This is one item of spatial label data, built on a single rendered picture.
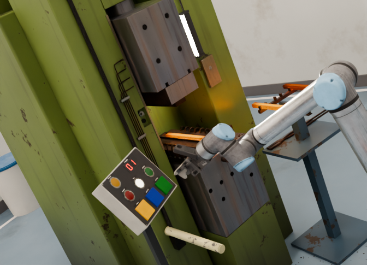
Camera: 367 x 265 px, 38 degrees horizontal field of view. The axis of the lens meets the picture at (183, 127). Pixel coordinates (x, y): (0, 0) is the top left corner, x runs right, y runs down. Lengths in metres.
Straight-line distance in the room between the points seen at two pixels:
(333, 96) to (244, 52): 4.35
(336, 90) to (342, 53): 3.76
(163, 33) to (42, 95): 0.77
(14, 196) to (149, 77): 3.36
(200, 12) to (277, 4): 2.74
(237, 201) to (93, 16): 1.26
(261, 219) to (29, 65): 1.56
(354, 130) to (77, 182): 1.76
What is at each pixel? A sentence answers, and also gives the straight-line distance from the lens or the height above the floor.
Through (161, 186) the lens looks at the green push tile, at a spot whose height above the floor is 1.01.
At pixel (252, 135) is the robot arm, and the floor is 1.15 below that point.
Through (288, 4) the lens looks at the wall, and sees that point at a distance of 5.71.
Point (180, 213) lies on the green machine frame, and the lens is 3.05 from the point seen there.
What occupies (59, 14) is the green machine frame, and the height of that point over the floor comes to 1.90.
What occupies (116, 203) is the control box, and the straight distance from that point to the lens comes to 2.40.
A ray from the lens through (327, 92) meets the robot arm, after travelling 1.91.
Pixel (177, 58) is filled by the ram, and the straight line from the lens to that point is 2.80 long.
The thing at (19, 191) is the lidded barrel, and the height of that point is 0.27.
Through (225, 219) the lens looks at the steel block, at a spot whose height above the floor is 0.56.
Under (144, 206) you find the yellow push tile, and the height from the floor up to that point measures 1.02.
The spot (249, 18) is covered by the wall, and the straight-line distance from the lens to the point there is 6.01.
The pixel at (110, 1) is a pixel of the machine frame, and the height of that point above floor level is 1.85.
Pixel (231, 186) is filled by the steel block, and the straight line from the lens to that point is 3.00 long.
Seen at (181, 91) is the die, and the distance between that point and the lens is 2.80.
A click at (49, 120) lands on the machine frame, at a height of 1.37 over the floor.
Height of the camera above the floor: 2.06
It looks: 19 degrees down
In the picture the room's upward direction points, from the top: 22 degrees counter-clockwise
